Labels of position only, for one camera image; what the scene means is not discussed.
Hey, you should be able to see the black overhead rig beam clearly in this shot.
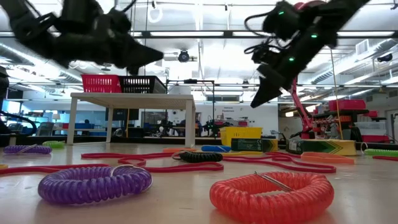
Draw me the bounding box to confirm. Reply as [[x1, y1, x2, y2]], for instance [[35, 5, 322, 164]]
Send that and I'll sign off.
[[0, 30, 398, 39]]

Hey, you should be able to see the white perforated metal shelf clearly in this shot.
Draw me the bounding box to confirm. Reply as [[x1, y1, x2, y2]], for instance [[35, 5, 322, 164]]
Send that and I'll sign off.
[[67, 92, 197, 149]]

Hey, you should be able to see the yellow green crayon box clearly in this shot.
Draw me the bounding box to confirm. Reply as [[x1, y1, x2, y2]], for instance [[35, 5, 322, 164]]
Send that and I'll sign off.
[[230, 138, 280, 153], [285, 138, 358, 157]]

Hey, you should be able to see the low red storage bin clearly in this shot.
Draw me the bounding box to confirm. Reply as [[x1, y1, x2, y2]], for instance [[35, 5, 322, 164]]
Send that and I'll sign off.
[[361, 134, 390, 144]]

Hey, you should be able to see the white storage box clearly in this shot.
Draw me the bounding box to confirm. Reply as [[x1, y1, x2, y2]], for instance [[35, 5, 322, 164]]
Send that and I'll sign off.
[[354, 121, 387, 136]]

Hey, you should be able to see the green coil wristband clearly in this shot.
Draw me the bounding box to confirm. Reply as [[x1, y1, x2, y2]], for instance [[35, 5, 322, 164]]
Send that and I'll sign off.
[[363, 148, 398, 158], [42, 140, 66, 149]]

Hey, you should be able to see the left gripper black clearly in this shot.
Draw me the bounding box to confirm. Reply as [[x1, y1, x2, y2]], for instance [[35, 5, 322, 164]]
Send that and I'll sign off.
[[55, 0, 164, 76]]

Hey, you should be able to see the purple coil wristband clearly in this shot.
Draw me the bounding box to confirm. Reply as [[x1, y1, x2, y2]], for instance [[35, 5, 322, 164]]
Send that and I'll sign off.
[[37, 164, 154, 205], [3, 144, 53, 156]]

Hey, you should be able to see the large red rubber band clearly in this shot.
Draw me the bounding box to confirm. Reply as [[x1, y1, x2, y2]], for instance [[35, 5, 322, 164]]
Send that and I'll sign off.
[[222, 151, 338, 174]]

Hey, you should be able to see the white vent grille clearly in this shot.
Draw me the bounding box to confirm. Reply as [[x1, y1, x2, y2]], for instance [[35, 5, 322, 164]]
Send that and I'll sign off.
[[355, 39, 370, 56]]

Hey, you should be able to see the white hanging ring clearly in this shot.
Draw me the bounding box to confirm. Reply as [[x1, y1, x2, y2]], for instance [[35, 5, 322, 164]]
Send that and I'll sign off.
[[147, 5, 164, 24]]

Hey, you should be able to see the black dome ceiling light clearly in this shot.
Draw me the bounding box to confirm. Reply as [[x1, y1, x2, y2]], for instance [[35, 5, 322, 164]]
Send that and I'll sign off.
[[376, 53, 394, 63]]

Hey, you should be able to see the blue coil wristband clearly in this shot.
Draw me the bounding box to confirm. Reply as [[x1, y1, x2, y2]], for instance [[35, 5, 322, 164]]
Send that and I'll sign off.
[[200, 144, 232, 153]]

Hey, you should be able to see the black curved cable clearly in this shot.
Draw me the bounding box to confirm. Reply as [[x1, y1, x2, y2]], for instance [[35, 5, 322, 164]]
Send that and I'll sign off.
[[0, 110, 38, 136]]

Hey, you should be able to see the orange coil wristband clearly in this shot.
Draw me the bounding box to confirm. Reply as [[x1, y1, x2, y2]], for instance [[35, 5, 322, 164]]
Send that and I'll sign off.
[[209, 170, 336, 224]]

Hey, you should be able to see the red desk lamp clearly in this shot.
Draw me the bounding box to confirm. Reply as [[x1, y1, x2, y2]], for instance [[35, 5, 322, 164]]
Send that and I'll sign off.
[[289, 0, 327, 140]]

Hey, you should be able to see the black overhead camera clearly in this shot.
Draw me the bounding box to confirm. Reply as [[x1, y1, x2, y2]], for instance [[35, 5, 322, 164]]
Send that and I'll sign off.
[[177, 49, 191, 63]]

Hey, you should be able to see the red plastic basket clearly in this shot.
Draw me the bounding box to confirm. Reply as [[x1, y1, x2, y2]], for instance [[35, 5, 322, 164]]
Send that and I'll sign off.
[[81, 73, 122, 93]]

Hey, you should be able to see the grey office chair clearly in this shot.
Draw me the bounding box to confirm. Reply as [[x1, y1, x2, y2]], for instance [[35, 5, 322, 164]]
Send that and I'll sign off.
[[35, 121, 56, 137]]

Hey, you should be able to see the yellow plastic basket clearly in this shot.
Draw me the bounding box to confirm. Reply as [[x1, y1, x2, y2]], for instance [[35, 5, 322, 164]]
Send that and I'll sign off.
[[219, 126, 264, 147]]

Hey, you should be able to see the black monitor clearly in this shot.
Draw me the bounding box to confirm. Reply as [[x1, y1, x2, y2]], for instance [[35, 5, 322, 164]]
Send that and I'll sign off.
[[104, 107, 140, 122]]

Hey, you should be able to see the black coil wristband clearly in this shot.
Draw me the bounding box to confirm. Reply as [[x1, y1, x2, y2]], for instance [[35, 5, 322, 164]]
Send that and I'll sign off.
[[172, 150, 224, 164]]

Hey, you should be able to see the large red storage bin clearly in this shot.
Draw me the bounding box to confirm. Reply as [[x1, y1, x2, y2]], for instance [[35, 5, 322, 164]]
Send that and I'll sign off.
[[328, 99, 367, 112]]

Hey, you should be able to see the yellow pole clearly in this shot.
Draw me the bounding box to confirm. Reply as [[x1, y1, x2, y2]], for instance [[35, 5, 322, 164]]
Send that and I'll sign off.
[[329, 46, 343, 141]]

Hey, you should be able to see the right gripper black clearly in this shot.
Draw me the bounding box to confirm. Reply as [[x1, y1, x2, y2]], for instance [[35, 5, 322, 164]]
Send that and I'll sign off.
[[251, 34, 312, 109]]

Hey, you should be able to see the black plastic basket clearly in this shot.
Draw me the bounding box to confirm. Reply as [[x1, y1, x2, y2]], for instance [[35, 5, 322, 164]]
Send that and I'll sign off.
[[119, 75, 168, 95]]

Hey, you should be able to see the black equipment rack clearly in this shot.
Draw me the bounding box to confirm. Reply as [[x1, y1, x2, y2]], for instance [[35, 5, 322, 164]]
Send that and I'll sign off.
[[312, 108, 371, 141]]

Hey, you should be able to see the orange rubber band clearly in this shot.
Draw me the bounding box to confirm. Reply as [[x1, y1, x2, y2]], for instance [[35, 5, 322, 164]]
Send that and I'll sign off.
[[300, 151, 356, 166], [162, 147, 197, 154]]

